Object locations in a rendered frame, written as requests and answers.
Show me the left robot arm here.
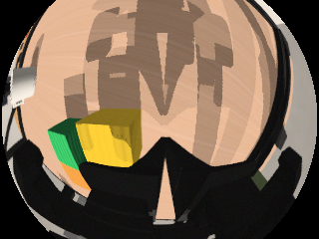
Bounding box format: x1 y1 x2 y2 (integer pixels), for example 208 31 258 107
3 82 11 102

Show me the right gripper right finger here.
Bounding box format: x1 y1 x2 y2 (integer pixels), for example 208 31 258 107
165 136 256 221

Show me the yellow cube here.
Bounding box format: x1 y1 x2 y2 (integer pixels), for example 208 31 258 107
76 109 143 167

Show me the grey cup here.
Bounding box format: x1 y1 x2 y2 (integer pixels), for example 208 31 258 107
10 67 36 108

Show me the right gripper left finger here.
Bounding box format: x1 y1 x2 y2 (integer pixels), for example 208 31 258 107
79 136 166 222

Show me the orange cube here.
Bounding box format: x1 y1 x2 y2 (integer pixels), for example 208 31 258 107
60 161 91 191

